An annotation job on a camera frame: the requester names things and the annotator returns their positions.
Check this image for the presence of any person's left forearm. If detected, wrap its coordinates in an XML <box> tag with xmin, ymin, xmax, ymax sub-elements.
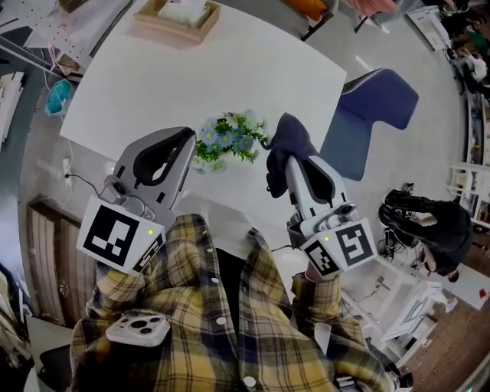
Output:
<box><xmin>84</xmin><ymin>262</ymin><xmax>165</xmax><ymax>326</ymax></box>

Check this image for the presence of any white table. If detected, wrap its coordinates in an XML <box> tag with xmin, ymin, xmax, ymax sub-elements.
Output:
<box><xmin>404</xmin><ymin>3</ymin><xmax>452</xmax><ymax>53</ymax></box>

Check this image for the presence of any white smartphone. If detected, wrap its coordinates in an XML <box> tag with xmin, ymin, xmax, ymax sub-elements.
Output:
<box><xmin>105</xmin><ymin>309</ymin><xmax>172</xmax><ymax>348</ymax></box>

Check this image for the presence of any wooden tissue box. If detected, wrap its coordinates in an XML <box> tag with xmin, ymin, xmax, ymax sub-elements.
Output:
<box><xmin>132</xmin><ymin>0</ymin><xmax>222</xmax><ymax>44</ymax></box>

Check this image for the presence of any blue artificial flower bouquet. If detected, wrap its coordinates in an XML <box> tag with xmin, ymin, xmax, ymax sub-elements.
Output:
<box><xmin>190</xmin><ymin>109</ymin><xmax>271</xmax><ymax>175</ymax></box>

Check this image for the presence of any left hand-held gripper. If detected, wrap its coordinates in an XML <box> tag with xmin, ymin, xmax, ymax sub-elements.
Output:
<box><xmin>76</xmin><ymin>126</ymin><xmax>198</xmax><ymax>275</ymax></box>

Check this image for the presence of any blue chair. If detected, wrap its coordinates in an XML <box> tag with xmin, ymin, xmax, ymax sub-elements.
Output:
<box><xmin>319</xmin><ymin>67</ymin><xmax>420</xmax><ymax>183</ymax></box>

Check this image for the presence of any black power cable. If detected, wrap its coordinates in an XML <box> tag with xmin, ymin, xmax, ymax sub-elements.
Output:
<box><xmin>64</xmin><ymin>173</ymin><xmax>103</xmax><ymax>197</ymax></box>

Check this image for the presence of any dark blue cloth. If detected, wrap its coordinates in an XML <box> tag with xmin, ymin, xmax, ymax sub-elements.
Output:
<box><xmin>265</xmin><ymin>112</ymin><xmax>320</xmax><ymax>199</ymax></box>

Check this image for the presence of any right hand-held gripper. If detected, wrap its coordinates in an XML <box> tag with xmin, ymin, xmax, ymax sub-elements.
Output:
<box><xmin>285</xmin><ymin>154</ymin><xmax>378</xmax><ymax>277</ymax></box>

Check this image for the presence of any person's right forearm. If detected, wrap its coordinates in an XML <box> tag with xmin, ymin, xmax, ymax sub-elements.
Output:
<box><xmin>290</xmin><ymin>267</ymin><xmax>348</xmax><ymax>330</ymax></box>

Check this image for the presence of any pink chair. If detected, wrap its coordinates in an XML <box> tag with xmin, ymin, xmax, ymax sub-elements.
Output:
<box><xmin>338</xmin><ymin>0</ymin><xmax>399</xmax><ymax>34</ymax></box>

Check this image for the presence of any brown wooden cabinet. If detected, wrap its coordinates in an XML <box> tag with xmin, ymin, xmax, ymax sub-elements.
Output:
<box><xmin>25</xmin><ymin>201</ymin><xmax>101</xmax><ymax>328</ymax></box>

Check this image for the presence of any white side desk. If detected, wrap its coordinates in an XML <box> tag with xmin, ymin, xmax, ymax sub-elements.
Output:
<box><xmin>338</xmin><ymin>250</ymin><xmax>490</xmax><ymax>368</ymax></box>

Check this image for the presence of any white cube shelf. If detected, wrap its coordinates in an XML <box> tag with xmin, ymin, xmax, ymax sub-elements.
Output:
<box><xmin>446</xmin><ymin>160</ymin><xmax>490</xmax><ymax>225</ymax></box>

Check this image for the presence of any white perforated board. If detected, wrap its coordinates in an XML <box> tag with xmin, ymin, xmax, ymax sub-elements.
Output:
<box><xmin>21</xmin><ymin>0</ymin><xmax>129</xmax><ymax>76</ymax></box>

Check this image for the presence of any person's torso in plaid shirt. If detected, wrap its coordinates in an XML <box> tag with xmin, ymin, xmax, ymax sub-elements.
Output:
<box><xmin>70</xmin><ymin>213</ymin><xmax>403</xmax><ymax>392</ymax></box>

